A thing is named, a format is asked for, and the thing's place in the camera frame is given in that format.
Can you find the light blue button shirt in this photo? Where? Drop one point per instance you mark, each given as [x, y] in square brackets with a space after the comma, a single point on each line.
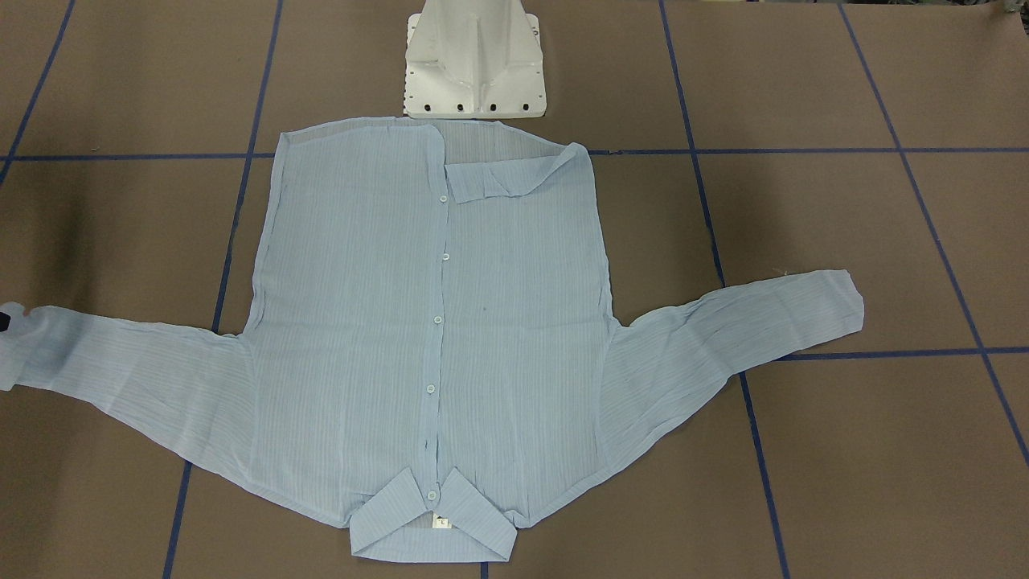
[431, 359]

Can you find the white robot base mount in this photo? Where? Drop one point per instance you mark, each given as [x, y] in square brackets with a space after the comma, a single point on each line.
[474, 60]

